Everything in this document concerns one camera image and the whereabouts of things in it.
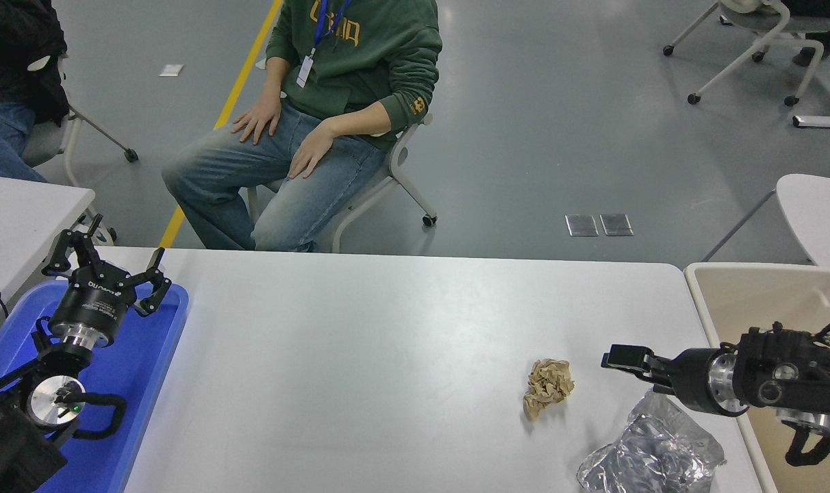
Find large pale bin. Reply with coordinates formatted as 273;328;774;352
683;262;830;493

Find white side table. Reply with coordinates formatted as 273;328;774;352
0;173;96;323

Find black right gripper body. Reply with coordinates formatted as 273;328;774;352
651;348;720;415

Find person's left hand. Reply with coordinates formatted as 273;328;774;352
288;123;337;180

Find tan paper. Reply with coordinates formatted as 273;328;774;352
523;358;575;421

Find white wheeled chair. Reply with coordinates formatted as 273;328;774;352
247;113;438;254
21;53;140;189
664;0;830;108

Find person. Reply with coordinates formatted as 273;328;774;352
0;0;70;184
781;0;830;117
162;0;443;253

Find person's right hand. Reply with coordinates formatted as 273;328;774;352
231;96;283;146

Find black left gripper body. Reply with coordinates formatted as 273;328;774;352
49;264;137;340

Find blue plastic tray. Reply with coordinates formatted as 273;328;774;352
0;279;190;493

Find white rounded table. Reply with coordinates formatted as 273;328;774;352
703;173;830;281

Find silver foil tray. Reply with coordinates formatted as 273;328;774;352
577;390;727;493

